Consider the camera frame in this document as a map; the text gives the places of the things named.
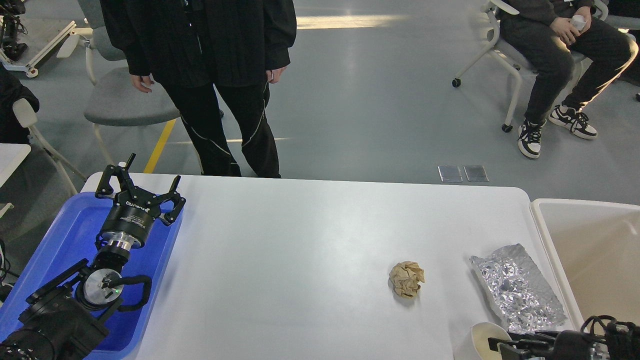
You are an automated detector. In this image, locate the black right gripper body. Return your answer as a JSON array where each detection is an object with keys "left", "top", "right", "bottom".
[{"left": 535, "top": 330, "right": 611, "bottom": 360}]

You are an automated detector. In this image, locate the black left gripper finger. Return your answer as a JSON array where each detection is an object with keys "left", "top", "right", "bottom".
[
  {"left": 148, "top": 175, "right": 186, "bottom": 226},
  {"left": 95, "top": 153, "right": 138, "bottom": 203}
]

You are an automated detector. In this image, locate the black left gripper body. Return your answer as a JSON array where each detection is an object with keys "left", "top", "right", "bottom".
[{"left": 96, "top": 187, "right": 173, "bottom": 248}]

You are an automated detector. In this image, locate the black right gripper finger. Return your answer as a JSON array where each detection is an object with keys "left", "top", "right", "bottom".
[
  {"left": 487, "top": 337, "right": 551, "bottom": 354},
  {"left": 499, "top": 349, "right": 546, "bottom": 360}
]

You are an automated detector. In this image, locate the white paper cup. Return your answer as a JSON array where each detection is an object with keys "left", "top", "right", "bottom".
[{"left": 467, "top": 322, "right": 512, "bottom": 360}]

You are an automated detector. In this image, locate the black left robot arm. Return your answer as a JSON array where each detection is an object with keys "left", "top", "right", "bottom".
[{"left": 1, "top": 155, "right": 186, "bottom": 360}]

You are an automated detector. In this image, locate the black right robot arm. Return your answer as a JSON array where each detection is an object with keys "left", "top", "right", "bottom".
[{"left": 483, "top": 315, "right": 640, "bottom": 360}]

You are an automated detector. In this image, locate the robot base stand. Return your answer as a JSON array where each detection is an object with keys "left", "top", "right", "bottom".
[{"left": 0, "top": 0, "right": 77, "bottom": 78}]

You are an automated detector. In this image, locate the crumpled silver foil bag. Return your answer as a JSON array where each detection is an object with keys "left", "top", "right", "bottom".
[{"left": 469, "top": 243, "right": 568, "bottom": 334}]

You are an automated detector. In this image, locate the blue plastic tray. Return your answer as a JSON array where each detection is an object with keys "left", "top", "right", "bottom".
[{"left": 0, "top": 192, "right": 183, "bottom": 360}]

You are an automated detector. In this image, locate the grey office chair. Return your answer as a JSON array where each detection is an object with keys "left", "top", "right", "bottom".
[{"left": 56, "top": 0, "right": 225, "bottom": 168}]

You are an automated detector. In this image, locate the white side table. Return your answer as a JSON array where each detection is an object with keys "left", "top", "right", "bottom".
[{"left": 0, "top": 143, "right": 32, "bottom": 187}]

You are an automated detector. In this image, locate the beige plastic bin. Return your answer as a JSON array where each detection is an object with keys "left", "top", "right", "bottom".
[{"left": 530, "top": 198, "right": 640, "bottom": 330}]

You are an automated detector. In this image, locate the crumpled brown paper ball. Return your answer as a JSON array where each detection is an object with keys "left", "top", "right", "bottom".
[{"left": 389, "top": 260, "right": 426, "bottom": 299}]

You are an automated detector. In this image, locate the white chair at left edge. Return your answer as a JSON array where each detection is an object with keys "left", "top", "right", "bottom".
[{"left": 12, "top": 98, "right": 87, "bottom": 196}]

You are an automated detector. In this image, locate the standing person in black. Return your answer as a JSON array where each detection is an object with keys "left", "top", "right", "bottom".
[{"left": 100, "top": 0, "right": 297, "bottom": 178}]

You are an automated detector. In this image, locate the left metal floor plate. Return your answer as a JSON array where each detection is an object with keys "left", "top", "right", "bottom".
[{"left": 438, "top": 165, "right": 463, "bottom": 183}]

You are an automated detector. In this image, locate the metal floor plate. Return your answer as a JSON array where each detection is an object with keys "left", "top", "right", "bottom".
[
  {"left": 463, "top": 165, "right": 490, "bottom": 183},
  {"left": 438, "top": 165, "right": 463, "bottom": 183}
]

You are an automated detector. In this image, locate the right metal floor plate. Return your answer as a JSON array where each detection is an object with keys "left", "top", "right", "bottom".
[{"left": 463, "top": 165, "right": 490, "bottom": 183}]

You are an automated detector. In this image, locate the white chair on right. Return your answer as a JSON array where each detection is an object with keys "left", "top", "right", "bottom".
[{"left": 452, "top": 0, "right": 610, "bottom": 133}]

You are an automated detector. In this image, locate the person in dark trousers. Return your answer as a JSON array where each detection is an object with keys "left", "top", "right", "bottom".
[{"left": 500, "top": 0, "right": 639, "bottom": 159}]

